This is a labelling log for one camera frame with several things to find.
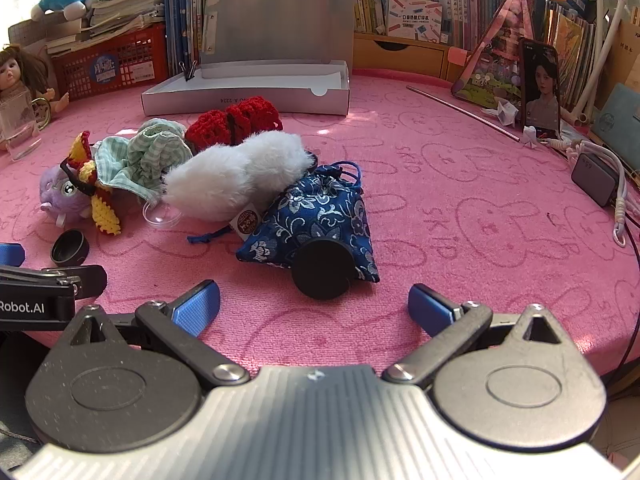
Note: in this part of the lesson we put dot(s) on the teal notebook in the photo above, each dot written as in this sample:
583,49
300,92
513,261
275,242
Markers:
617,117

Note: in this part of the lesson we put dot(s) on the thin metal rod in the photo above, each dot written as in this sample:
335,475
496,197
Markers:
465,110

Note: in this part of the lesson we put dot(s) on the white fluffy plush toy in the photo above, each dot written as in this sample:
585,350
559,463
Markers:
225,175

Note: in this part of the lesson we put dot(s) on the grey power adapter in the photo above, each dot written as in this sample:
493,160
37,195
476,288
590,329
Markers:
595,180

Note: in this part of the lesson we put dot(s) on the red plastic crate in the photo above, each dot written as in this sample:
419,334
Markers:
125,62

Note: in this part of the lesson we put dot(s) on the pink picture box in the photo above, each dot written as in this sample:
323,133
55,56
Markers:
490,60

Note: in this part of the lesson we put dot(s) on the row of upright books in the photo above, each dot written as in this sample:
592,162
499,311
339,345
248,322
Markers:
185,10

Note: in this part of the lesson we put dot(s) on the pink rabbit print mat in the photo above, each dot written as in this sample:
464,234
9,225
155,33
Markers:
450,210

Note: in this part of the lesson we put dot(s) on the black round lid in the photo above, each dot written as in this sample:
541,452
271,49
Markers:
322,270

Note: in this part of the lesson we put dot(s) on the red crocheted pouch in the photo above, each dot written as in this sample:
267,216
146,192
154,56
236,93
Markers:
225,120

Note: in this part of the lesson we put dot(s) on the stack of worn books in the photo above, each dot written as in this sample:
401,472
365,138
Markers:
125,0

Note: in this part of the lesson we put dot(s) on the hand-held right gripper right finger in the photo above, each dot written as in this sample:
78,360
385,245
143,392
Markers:
429,307

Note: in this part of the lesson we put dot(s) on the black round cap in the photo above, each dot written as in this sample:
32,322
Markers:
70,248

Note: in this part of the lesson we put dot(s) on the brown-haired doll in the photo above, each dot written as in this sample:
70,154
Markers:
15,72

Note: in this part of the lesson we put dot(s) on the silver storage box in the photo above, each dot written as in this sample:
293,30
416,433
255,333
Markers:
260,30

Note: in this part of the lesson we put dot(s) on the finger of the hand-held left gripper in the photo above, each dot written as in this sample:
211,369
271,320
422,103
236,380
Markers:
10,254
75,279

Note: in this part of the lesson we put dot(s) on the white paper origami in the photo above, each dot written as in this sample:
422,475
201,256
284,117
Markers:
501,111
531,136

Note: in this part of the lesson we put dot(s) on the black smartphone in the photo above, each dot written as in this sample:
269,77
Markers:
540,85

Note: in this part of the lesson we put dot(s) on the clear acrylic stand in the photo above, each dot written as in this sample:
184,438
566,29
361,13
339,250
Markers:
17,125

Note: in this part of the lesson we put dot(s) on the clear plastic dish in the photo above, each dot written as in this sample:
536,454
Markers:
159,218

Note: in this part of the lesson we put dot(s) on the wooden drawer organizer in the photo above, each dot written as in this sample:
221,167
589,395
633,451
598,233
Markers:
400,60

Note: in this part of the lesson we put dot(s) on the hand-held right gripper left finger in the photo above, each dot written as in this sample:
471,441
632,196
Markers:
196,307

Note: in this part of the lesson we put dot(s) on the purple fluffy plush toy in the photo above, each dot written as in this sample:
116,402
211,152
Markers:
61,196

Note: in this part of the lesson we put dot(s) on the black binder clip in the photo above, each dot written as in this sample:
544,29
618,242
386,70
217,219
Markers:
189,71

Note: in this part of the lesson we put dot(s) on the yellow red crochet toy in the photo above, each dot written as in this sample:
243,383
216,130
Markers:
105,210

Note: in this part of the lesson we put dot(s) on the white colourful printed box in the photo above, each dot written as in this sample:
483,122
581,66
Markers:
414,17

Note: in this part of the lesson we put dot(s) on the green striped cloth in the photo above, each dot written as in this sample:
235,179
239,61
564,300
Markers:
145,160

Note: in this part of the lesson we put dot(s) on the white pipe rack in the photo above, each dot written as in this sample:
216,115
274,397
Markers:
607,25

